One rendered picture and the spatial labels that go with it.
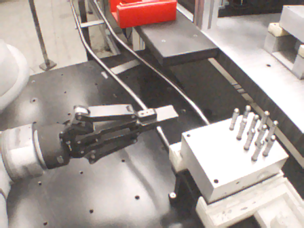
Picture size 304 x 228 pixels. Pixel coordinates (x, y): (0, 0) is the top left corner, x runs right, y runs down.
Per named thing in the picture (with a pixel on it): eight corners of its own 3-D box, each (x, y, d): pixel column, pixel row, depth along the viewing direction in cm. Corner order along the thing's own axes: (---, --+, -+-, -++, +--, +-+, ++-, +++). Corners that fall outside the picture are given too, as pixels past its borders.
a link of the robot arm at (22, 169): (-1, 161, 33) (36, 151, 35) (1, 119, 39) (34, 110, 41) (22, 193, 40) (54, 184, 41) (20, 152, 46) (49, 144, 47)
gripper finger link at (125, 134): (77, 149, 41) (79, 155, 42) (142, 133, 44) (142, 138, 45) (74, 133, 44) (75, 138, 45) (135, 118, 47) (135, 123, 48)
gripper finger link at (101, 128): (72, 129, 43) (70, 123, 42) (135, 112, 46) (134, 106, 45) (77, 146, 41) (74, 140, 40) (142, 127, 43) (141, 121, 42)
